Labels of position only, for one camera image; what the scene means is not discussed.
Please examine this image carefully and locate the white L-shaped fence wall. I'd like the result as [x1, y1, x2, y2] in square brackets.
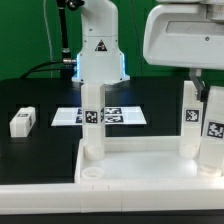
[0, 179, 224, 215]

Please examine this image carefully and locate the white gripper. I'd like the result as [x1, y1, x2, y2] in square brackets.
[143, 1, 224, 102]

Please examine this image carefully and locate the fiducial marker sheet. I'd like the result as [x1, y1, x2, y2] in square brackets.
[52, 106, 146, 126]

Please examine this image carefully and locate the white desk top tray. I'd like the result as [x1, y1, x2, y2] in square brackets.
[74, 136, 224, 186]

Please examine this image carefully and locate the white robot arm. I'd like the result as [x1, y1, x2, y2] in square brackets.
[75, 0, 224, 101]

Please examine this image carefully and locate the black cable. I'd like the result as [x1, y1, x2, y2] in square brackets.
[19, 58, 77, 80]

